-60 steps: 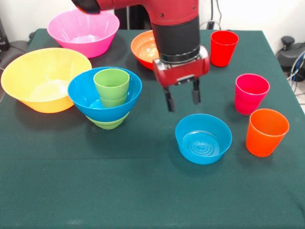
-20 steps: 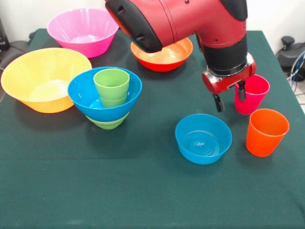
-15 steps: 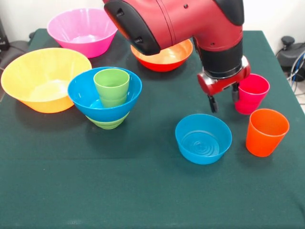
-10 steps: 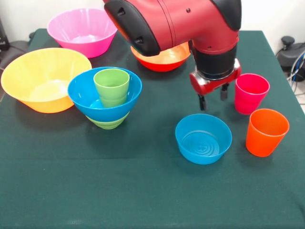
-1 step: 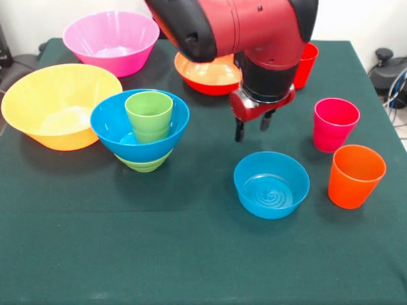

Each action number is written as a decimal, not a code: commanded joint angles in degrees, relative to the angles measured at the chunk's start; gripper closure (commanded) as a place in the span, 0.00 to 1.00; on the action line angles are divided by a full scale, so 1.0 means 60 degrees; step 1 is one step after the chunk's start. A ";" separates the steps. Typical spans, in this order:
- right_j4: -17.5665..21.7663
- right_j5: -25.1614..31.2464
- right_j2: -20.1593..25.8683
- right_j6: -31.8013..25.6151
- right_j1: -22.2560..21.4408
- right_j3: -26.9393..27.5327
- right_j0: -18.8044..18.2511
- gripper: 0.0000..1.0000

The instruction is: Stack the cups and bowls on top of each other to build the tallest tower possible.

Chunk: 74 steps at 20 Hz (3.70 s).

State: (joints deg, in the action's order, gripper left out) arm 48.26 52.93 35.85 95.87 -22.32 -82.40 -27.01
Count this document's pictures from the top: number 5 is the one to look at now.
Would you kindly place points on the large smooth blue bowl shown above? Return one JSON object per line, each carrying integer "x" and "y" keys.
{"x": 108, "y": 127}

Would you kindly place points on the magenta plastic cup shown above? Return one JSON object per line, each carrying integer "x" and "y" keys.
{"x": 330, "y": 136}

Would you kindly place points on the dark green tablecloth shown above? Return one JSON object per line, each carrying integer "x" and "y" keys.
{"x": 190, "y": 254}

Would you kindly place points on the orange plastic cup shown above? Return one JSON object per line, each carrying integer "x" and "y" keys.
{"x": 349, "y": 190}

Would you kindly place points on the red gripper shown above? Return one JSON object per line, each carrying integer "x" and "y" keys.
{"x": 251, "y": 109}

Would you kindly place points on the green plastic cup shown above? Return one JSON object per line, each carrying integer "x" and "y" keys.
{"x": 149, "y": 120}

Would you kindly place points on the red plastic cup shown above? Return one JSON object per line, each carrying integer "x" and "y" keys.
{"x": 305, "y": 70}

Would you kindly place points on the large yellow-orange plastic bowl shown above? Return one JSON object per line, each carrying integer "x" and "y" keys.
{"x": 47, "y": 95}

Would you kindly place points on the orange-red plastic bowl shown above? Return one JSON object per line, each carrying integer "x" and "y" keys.
{"x": 210, "y": 79}

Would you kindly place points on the small green plastic bowl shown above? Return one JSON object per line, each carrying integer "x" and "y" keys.
{"x": 143, "y": 165}

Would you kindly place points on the small ringed blue bowl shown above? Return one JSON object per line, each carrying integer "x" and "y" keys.
{"x": 270, "y": 193}

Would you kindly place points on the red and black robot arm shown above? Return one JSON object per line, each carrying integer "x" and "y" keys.
{"x": 254, "y": 28}

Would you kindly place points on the large pink plastic bowl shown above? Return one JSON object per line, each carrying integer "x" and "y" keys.
{"x": 111, "y": 60}

